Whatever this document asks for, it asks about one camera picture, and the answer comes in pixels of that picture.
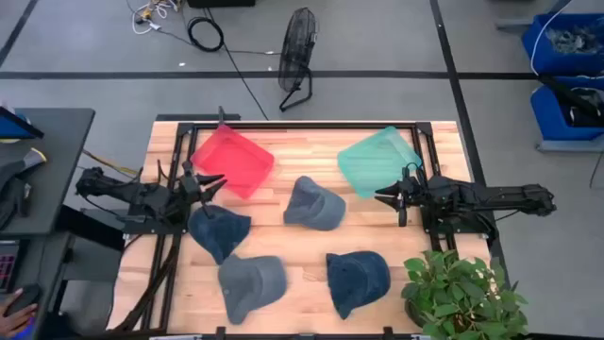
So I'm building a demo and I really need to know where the yellow cable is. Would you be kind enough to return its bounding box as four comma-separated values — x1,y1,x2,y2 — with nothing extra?
82,149,143,177

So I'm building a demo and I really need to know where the long black floor cable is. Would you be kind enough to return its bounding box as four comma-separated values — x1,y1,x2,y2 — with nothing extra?
206,6,270,122

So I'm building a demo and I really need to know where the green leafy plant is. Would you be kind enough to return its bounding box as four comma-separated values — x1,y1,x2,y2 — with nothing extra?
400,248,529,340

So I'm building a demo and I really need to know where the black plant pot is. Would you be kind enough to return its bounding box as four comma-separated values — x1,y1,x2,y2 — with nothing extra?
403,299,428,329

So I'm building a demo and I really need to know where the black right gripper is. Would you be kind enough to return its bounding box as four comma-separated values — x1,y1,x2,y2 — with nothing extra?
375,164,428,210

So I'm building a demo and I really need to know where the dark blue cap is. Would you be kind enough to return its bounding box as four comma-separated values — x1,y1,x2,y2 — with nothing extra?
325,250,393,321
187,204,252,266

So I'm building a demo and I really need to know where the black bag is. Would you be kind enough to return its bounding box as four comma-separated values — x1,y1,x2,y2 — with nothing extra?
0,147,48,230

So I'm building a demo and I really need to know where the black side desk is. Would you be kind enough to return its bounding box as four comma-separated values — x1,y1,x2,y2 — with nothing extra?
0,107,96,237

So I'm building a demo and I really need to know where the black aluminium table frame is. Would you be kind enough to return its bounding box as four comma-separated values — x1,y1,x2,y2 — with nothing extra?
110,120,502,340

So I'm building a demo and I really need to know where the white cable bundle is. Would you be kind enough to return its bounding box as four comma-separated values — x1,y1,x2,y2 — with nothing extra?
126,0,181,37

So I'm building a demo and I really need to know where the grey cap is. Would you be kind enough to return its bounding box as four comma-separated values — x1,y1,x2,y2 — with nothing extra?
217,254,289,326
282,175,347,232

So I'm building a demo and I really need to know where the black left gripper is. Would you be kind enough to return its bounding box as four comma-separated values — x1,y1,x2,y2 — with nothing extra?
180,160,228,203

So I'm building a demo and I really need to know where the thin white cable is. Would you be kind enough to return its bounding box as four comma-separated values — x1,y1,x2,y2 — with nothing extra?
529,0,575,76

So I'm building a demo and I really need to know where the person's hand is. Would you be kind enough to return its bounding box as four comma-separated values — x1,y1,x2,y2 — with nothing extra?
0,288,39,339

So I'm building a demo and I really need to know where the coiled black cable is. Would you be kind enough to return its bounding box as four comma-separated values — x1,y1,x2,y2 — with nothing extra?
187,16,226,53

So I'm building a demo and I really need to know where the black floor fan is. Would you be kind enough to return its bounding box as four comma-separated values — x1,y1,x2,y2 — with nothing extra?
277,6,319,113

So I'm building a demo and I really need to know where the blue plastic crate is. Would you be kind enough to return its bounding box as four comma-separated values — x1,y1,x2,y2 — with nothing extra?
521,12,604,77
529,75,604,142

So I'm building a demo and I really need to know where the green translucent plastic bin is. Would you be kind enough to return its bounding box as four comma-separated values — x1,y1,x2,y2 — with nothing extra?
336,125,424,199

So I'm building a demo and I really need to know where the red translucent plastic bin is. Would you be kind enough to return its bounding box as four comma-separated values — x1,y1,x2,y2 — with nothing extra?
189,123,276,200

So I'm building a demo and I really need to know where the black phone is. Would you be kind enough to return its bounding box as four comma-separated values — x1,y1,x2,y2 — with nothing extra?
3,282,42,317

